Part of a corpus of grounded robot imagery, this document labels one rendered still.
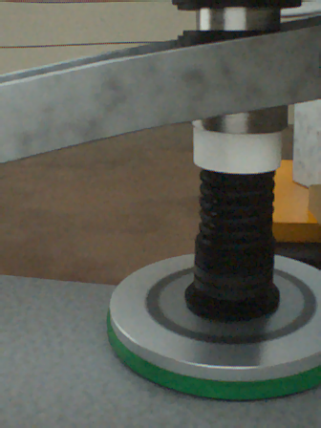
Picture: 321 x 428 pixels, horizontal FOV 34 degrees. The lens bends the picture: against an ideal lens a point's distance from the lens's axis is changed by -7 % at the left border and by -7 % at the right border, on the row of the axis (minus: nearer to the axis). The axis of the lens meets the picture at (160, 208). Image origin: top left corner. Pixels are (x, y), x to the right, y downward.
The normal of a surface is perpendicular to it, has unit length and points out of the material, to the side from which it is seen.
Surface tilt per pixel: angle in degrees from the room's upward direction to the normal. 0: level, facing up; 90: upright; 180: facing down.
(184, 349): 0
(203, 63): 90
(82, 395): 0
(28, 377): 0
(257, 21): 90
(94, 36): 90
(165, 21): 90
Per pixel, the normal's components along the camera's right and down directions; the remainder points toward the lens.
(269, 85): 0.19, 0.32
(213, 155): -0.64, 0.26
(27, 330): -0.02, -0.95
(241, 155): -0.10, 0.33
